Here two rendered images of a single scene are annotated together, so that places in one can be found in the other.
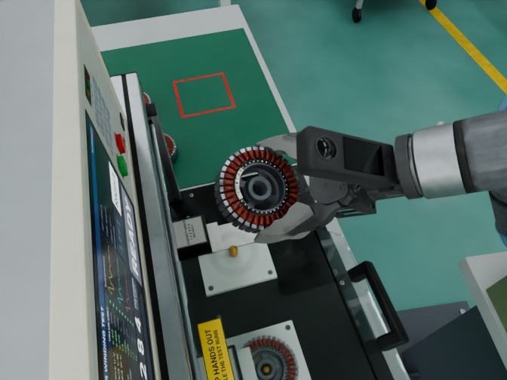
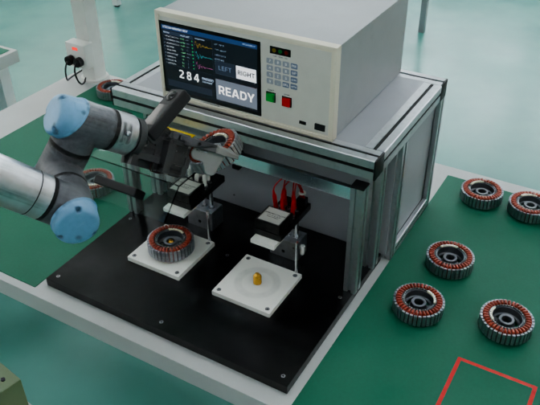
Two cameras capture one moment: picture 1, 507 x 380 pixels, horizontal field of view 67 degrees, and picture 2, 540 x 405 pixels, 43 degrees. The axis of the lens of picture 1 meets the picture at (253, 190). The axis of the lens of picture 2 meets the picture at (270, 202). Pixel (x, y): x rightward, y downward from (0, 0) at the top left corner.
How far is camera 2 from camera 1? 1.46 m
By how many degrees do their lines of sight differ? 81
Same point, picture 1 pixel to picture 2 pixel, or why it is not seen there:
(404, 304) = not seen: outside the picture
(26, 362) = (182, 10)
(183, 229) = (279, 214)
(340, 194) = not seen: hidden behind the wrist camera
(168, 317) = (201, 111)
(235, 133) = (389, 382)
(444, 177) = not seen: hidden behind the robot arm
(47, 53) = (293, 34)
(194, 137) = (416, 348)
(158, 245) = (235, 120)
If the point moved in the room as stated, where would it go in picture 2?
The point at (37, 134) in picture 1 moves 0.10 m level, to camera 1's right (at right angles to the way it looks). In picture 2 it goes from (251, 24) to (213, 37)
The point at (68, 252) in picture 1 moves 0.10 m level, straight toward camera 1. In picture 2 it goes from (198, 17) to (150, 18)
